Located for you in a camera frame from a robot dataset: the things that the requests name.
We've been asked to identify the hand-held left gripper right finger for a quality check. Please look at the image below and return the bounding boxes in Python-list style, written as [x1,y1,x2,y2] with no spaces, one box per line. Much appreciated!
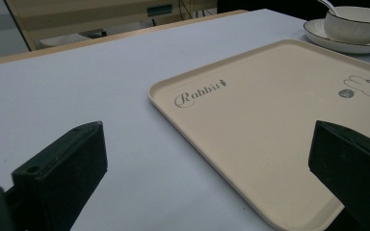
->
[307,119,370,231]

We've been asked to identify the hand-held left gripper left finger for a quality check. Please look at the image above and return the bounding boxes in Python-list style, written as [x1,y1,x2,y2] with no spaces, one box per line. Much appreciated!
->
[11,120,109,231]

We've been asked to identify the beige tray with rabbit print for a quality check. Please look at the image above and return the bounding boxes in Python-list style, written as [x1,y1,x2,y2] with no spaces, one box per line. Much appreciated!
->
[147,38,370,231]

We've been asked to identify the white plate with dark rim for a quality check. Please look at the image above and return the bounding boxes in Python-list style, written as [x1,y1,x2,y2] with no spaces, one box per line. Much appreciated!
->
[303,17,370,55]

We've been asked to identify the white bowl with dark rim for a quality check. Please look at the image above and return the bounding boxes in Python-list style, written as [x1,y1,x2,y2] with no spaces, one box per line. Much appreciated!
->
[323,6,370,45]

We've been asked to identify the light wooden desk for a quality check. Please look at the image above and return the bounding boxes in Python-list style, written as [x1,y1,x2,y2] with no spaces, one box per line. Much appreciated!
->
[3,0,219,52]

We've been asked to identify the white spoon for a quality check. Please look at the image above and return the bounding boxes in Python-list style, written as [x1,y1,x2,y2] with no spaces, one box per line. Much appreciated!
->
[317,0,338,16]

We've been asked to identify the black cable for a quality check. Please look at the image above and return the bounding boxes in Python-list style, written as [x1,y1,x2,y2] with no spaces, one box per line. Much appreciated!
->
[177,0,195,20]

